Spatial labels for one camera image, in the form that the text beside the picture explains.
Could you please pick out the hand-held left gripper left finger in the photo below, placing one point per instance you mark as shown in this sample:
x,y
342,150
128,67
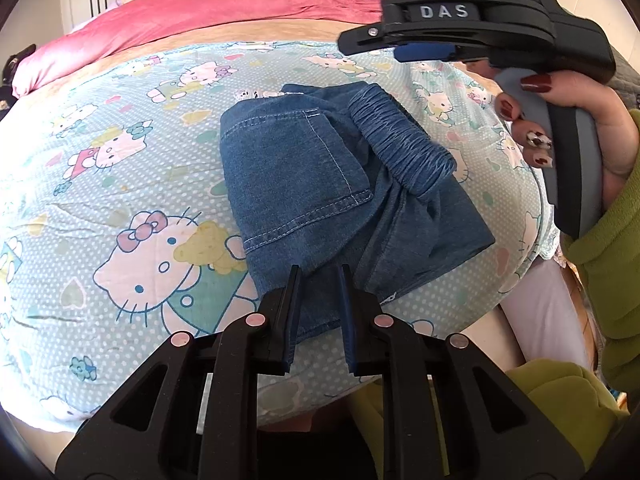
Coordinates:
x,y
294,320

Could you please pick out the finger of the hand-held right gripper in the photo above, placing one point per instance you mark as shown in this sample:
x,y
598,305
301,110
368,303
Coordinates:
x,y
425,53
500,30

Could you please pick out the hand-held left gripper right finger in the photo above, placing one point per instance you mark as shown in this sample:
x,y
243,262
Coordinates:
x,y
348,330

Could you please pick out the blue denim pants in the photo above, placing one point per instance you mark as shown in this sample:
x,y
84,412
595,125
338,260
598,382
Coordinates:
x,y
285,180

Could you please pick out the person's right hand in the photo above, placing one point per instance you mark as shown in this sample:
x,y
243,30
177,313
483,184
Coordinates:
x,y
610,125

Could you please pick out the white mattress edge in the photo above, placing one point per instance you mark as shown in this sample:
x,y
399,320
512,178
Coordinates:
x,y
495,335

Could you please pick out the lavender cloth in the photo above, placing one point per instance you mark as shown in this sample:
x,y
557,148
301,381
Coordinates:
x,y
545,310

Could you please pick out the pink duvet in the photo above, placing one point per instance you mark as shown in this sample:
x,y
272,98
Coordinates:
x,y
225,5

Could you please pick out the cartoon cat printed blanket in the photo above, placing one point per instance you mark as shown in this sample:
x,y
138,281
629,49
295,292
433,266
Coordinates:
x,y
125,160

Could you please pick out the dark object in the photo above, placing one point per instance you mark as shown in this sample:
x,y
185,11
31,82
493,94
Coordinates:
x,y
12,67

